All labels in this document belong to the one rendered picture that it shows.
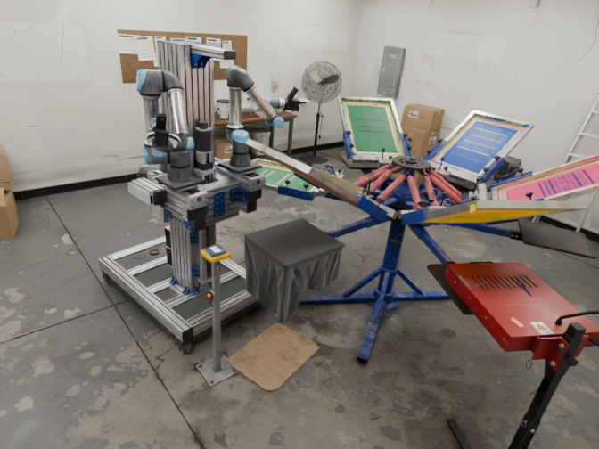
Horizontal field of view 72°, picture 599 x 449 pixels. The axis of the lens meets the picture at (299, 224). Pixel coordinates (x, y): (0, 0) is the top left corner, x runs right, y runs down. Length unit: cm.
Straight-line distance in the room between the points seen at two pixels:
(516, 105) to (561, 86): 56
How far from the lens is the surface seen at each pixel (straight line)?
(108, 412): 298
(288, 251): 251
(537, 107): 638
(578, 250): 342
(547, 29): 639
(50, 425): 303
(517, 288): 236
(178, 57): 275
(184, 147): 235
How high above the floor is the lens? 223
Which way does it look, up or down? 27 degrees down
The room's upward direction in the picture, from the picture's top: 5 degrees clockwise
